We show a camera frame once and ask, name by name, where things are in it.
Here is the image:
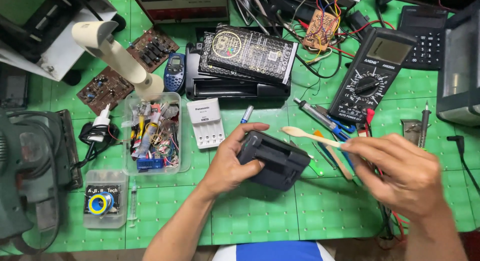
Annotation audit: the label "black plastic device case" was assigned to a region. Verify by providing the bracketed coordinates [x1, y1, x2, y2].
[236, 130, 311, 192]

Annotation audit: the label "black bubble wrap packet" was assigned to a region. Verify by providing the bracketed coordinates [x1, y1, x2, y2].
[197, 31, 259, 80]
[207, 24, 299, 86]

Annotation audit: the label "black printer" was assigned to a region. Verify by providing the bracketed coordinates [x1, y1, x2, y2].
[185, 42, 292, 101]

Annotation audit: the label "red and black wires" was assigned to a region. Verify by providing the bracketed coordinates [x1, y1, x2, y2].
[373, 167, 410, 251]

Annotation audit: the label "silver desoldering pump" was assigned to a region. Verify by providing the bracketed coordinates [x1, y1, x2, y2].
[293, 97, 352, 142]

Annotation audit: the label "brown circuit board with relays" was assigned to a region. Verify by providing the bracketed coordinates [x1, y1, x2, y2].
[126, 26, 180, 73]

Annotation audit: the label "green handled tool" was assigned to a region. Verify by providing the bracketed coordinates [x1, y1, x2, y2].
[307, 157, 325, 177]

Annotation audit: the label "green power tool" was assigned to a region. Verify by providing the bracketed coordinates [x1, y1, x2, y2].
[0, 108, 84, 255]

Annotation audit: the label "person's left hand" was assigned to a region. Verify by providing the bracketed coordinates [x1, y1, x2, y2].
[202, 122, 271, 197]

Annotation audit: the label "black digital multimeter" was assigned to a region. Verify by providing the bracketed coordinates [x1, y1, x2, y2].
[328, 27, 418, 124]

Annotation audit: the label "cream voltage stabilizer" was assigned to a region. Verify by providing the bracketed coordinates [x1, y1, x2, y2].
[128, 0, 230, 24]

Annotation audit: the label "metal tweezers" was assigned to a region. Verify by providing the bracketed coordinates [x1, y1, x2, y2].
[311, 142, 338, 170]

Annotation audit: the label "clear box with black label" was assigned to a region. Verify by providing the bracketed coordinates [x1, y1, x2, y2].
[82, 169, 129, 230]

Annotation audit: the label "small perfboard with coloured wires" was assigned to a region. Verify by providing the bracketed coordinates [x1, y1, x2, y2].
[302, 9, 340, 52]

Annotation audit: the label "black soldering iron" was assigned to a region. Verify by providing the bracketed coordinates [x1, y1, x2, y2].
[418, 100, 432, 149]

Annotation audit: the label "metal soldering iron stand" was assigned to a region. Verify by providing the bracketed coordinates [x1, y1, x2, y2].
[400, 119, 423, 146]

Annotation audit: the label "black calculator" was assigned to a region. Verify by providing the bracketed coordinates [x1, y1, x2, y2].
[397, 5, 449, 71]

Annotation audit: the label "blue marker pen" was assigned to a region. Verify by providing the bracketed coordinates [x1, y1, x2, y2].
[240, 105, 255, 124]

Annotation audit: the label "red multimeter probe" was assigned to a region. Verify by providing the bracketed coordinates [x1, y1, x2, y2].
[365, 108, 376, 138]

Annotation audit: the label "blue handheld phone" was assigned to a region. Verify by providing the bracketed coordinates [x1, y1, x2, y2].
[163, 52, 187, 93]

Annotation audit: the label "grey machine housing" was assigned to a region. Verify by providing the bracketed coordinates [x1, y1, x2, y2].
[0, 0, 127, 86]

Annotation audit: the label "black flat device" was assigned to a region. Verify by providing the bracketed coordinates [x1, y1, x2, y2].
[0, 63, 29, 110]

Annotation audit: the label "green cutting mat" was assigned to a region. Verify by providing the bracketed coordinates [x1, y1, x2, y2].
[0, 0, 480, 256]

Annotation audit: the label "white plug with black cable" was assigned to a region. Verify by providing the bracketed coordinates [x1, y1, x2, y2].
[73, 104, 121, 169]

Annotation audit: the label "person's blue white clothing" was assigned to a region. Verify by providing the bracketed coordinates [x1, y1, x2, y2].
[211, 240, 336, 261]

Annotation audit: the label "clear tub of small parts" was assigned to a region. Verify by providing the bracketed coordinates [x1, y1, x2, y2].
[121, 91, 192, 177]

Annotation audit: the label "grey metal box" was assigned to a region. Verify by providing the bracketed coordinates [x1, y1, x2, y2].
[436, 0, 480, 127]

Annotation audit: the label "solder spool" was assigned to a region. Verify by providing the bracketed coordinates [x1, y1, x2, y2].
[88, 191, 115, 216]

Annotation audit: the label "clear syringe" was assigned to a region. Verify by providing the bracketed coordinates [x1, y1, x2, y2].
[127, 180, 139, 228]

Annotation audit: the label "person's right hand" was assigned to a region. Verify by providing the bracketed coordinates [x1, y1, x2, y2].
[339, 133, 451, 221]

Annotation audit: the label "white battery charger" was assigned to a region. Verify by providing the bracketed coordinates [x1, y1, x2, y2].
[186, 98, 226, 150]

